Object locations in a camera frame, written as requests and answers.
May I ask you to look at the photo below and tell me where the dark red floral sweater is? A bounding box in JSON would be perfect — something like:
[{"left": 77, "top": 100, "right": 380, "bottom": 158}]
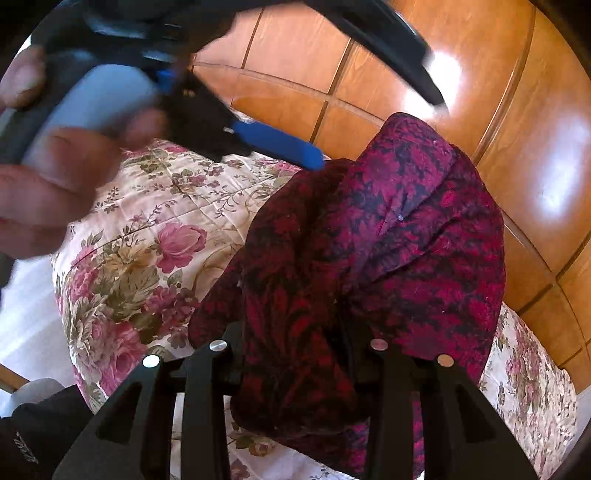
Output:
[{"left": 188, "top": 113, "right": 506, "bottom": 476}]

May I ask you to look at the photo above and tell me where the person's left hand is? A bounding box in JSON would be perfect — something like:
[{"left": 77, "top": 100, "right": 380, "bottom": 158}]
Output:
[{"left": 0, "top": 44, "right": 170, "bottom": 260}]

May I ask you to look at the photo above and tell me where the floral quilted bedspread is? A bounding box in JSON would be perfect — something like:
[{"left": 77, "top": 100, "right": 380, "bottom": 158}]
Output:
[{"left": 52, "top": 141, "right": 577, "bottom": 479}]

